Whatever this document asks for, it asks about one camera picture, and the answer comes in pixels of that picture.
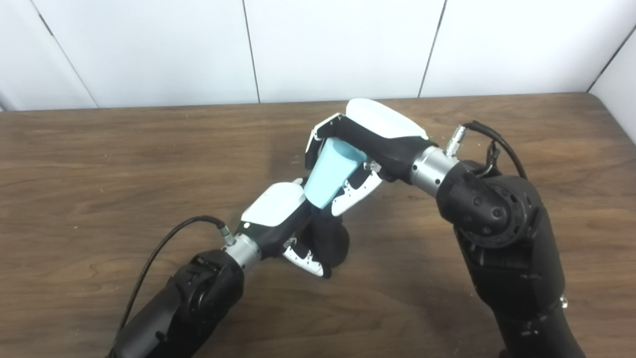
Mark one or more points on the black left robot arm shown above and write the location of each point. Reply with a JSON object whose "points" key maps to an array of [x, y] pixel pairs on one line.
{"points": [[189, 298]]}

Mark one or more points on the black funnel-shaped nozzle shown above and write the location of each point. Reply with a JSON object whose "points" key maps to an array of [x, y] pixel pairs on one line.
{"points": [[330, 238]]}

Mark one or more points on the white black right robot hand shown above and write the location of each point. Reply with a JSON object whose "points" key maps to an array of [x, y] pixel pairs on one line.
{"points": [[385, 129]]}

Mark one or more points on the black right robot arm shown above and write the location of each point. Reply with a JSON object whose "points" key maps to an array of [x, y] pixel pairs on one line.
{"points": [[502, 233]]}

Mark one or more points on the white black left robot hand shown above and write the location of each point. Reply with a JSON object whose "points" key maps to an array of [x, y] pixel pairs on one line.
{"points": [[273, 209]]}

